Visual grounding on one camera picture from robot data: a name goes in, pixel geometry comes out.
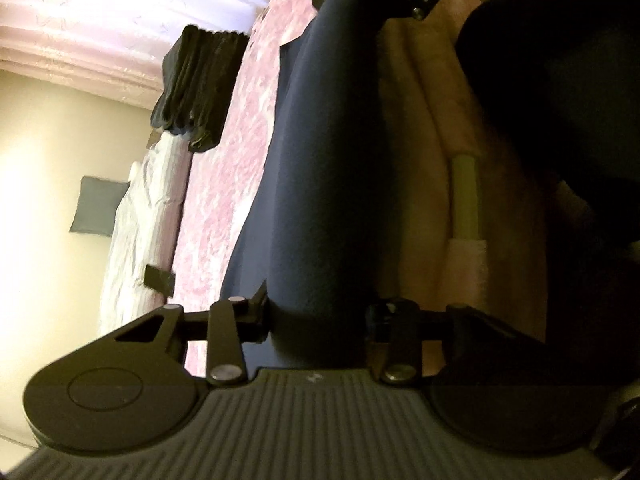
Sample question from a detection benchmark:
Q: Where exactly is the navy blue garment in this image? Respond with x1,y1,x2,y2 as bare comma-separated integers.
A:
221,0,394,370

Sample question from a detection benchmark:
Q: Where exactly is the stack of folded dark clothes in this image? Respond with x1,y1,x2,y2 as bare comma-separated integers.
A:
151,25,250,153

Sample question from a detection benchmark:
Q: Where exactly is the black phone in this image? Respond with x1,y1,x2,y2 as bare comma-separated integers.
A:
143,264,176,297

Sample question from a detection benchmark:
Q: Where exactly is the grey striped duvet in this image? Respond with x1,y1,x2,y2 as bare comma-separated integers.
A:
100,132,192,335

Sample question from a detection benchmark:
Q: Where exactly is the pink floral bedspread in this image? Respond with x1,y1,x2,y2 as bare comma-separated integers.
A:
171,0,321,376

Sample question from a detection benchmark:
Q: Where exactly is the grey pillow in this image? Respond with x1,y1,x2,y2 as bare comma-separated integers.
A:
70,176,129,237

